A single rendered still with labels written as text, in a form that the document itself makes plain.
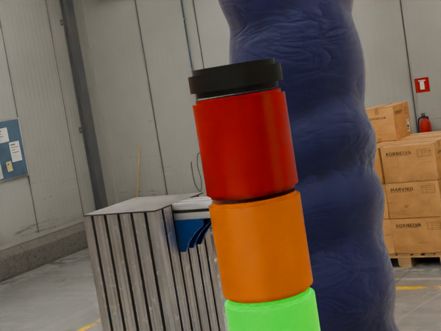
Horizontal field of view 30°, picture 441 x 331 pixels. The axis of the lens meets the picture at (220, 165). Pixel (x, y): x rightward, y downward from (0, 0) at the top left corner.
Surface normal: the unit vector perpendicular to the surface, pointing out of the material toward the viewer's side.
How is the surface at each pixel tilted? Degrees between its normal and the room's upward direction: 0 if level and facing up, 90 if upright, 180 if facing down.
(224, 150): 90
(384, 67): 90
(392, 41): 90
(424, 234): 90
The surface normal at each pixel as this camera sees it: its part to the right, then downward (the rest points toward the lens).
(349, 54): 0.69, 0.05
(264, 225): 0.07, 0.09
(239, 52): -0.88, -0.04
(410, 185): -0.52, 0.14
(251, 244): -0.18, 0.13
